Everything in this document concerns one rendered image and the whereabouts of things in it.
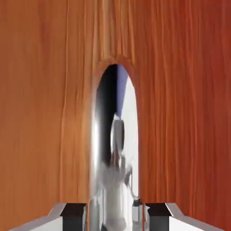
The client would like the curved shiny metal drawer handle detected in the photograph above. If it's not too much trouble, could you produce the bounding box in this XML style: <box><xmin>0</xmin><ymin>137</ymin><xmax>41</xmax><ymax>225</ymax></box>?
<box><xmin>89</xmin><ymin>58</ymin><xmax>146</xmax><ymax>231</ymax></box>

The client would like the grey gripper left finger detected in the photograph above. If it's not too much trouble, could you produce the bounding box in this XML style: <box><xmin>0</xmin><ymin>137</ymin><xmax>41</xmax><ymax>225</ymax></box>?
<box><xmin>7</xmin><ymin>203</ymin><xmax>88</xmax><ymax>231</ymax></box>

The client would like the orange wooden drawer front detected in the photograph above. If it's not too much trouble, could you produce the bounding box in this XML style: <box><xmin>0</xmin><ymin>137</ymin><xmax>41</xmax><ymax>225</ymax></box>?
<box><xmin>0</xmin><ymin>0</ymin><xmax>231</xmax><ymax>231</ymax></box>

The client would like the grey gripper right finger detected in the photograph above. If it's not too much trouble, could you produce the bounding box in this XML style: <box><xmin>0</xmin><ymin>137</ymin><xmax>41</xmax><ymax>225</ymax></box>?
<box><xmin>145</xmin><ymin>203</ymin><xmax>225</xmax><ymax>231</ymax></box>

